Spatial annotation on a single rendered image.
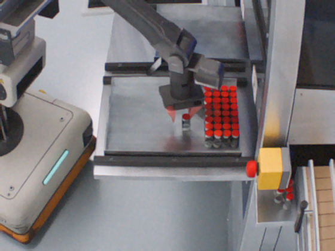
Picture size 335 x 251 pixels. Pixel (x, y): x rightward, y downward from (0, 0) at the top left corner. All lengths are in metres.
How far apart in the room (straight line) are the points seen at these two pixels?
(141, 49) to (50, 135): 0.74
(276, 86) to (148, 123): 0.47
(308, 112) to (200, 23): 0.69
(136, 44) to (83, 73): 1.23
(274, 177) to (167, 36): 0.40
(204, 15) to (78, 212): 1.02
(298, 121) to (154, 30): 0.39
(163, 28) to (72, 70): 1.77
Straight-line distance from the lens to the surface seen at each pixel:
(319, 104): 1.47
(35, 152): 2.52
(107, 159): 1.66
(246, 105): 1.81
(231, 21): 2.08
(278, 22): 1.29
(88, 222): 2.64
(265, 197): 1.62
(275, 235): 1.90
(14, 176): 2.47
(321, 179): 1.62
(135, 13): 1.46
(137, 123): 1.76
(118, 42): 2.00
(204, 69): 1.55
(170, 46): 1.49
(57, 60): 3.30
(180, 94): 1.63
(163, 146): 1.71
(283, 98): 1.44
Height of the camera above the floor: 2.19
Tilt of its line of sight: 48 degrees down
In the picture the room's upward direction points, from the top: straight up
